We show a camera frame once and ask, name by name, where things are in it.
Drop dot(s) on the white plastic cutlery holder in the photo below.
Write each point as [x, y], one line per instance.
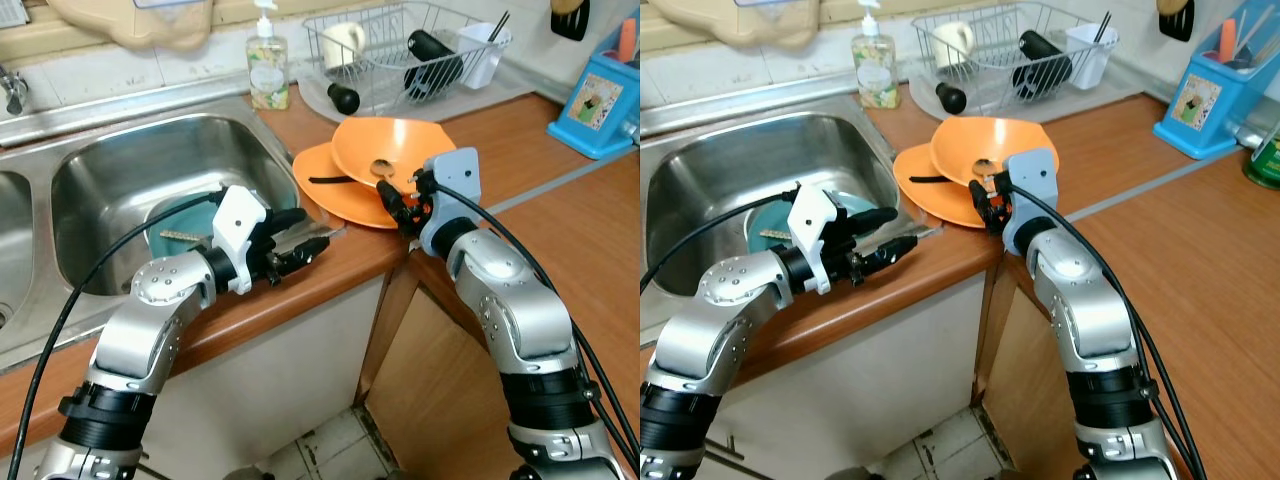
[482, 60]
[1090, 60]

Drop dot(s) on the grey drain tray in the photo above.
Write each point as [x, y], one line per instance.
[470, 105]
[1080, 105]

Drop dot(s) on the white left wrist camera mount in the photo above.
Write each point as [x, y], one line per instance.
[812, 220]
[238, 220]

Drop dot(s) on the teal plate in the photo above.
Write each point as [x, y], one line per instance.
[775, 218]
[180, 218]

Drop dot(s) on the white cabinet front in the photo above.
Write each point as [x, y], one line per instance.
[280, 390]
[880, 390]

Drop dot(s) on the aluminium counter edge strip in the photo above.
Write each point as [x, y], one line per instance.
[560, 184]
[1150, 188]

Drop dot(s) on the orange plastic plate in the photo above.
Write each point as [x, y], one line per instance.
[985, 135]
[930, 205]
[330, 205]
[390, 135]

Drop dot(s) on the beige plastic board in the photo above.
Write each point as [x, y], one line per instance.
[130, 25]
[735, 25]

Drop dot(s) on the black chopstick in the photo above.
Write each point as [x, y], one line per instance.
[498, 28]
[1102, 28]

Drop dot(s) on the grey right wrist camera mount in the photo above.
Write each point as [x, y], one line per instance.
[455, 180]
[1035, 180]

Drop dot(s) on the wooden cabinet door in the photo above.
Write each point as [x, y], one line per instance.
[440, 400]
[1030, 400]

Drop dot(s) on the black round knob utensil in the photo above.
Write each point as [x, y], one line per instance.
[951, 98]
[343, 98]

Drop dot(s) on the blue utensil holder box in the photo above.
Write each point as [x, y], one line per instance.
[1200, 105]
[590, 105]

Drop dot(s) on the grey left robot foot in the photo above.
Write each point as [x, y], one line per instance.
[244, 473]
[847, 473]

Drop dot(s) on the green can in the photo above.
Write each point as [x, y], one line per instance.
[1265, 160]

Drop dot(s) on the clear soap pump bottle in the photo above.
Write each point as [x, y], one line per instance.
[268, 80]
[876, 80]

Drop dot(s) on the black flat utensil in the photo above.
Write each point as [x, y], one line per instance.
[325, 180]
[925, 180]

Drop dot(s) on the black bottle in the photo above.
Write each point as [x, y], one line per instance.
[435, 62]
[1042, 62]

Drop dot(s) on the chrome faucet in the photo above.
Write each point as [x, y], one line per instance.
[14, 92]

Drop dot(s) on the small wooden spoon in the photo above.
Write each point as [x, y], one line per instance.
[381, 166]
[981, 166]

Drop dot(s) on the cream mug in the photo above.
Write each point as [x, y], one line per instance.
[950, 42]
[343, 42]

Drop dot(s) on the light wooden fork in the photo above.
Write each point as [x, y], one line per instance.
[180, 236]
[780, 236]

